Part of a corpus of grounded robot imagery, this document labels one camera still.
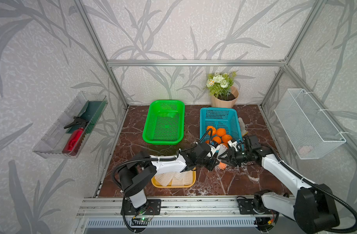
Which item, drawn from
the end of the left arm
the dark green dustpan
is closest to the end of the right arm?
the end of the left arm

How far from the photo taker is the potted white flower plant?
36.7 inches

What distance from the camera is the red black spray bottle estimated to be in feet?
1.84

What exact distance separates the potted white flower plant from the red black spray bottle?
0.72 m
